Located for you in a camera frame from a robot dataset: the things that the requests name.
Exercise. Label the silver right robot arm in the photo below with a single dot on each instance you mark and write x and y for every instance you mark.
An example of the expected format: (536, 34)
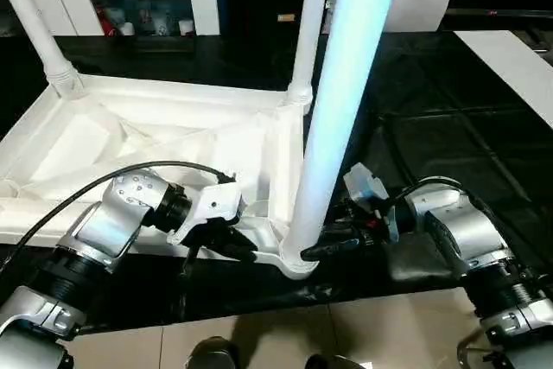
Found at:
(471, 235)

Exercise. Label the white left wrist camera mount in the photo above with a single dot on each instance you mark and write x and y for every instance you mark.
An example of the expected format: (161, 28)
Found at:
(216, 202)

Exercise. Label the black work mat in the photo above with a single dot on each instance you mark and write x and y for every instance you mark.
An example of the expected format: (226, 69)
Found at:
(453, 84)

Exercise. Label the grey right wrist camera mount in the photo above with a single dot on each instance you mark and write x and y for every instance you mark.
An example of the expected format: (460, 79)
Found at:
(363, 183)

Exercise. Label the small red bottle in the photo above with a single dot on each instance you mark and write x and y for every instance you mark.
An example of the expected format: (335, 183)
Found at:
(103, 19)

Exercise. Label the small yellow label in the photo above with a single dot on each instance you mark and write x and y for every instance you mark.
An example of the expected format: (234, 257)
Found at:
(286, 17)

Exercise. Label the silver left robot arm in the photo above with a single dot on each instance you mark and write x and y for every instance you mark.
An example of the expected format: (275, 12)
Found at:
(103, 230)

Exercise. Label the white flat board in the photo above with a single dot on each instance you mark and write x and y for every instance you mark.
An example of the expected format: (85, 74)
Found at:
(510, 62)

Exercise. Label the grey metal stand frame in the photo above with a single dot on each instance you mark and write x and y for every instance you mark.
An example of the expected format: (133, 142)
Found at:
(464, 345)

